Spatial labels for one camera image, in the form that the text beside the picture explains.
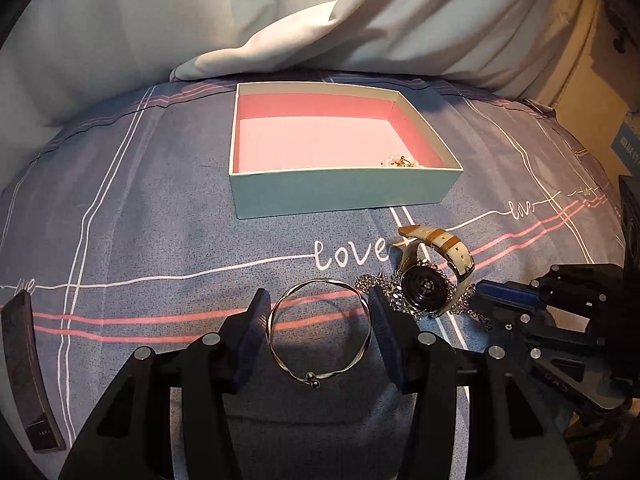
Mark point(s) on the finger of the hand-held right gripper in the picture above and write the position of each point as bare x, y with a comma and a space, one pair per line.
507, 297
565, 360

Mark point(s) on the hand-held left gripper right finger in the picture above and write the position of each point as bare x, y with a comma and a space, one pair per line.
390, 345

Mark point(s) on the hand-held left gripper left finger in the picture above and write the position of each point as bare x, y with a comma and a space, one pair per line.
252, 340

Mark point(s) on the twisted silver bangle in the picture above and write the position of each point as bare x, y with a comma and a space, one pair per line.
310, 376

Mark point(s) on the teal box with pink lining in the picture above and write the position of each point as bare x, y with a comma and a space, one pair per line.
325, 190

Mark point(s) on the pearl and gold jewelry piece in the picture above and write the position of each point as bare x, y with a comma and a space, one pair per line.
400, 161

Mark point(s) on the blue cardboard box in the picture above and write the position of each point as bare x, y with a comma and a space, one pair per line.
627, 142

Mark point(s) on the blue plaid bed sheet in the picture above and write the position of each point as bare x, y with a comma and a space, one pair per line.
150, 210

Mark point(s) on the black curved bar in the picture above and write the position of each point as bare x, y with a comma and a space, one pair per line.
25, 370

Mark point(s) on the white curtain cloth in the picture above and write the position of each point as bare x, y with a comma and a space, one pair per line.
250, 20

